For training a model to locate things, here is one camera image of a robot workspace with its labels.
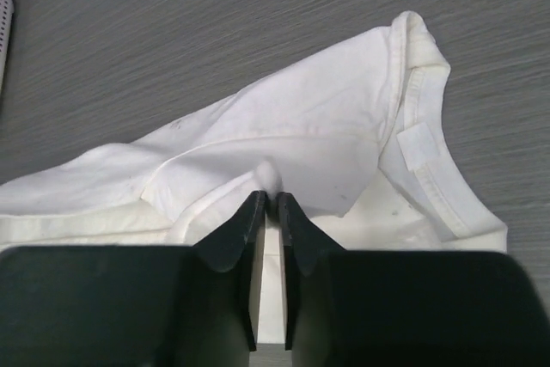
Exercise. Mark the white perforated plastic basket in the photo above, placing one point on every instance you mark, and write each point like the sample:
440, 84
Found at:
6, 17

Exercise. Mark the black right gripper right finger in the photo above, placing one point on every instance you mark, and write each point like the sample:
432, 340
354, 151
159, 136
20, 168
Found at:
404, 308

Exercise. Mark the cream white t shirt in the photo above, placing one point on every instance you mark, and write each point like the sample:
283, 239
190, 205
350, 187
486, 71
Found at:
354, 132

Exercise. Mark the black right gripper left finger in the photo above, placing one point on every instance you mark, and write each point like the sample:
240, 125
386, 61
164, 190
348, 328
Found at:
173, 305

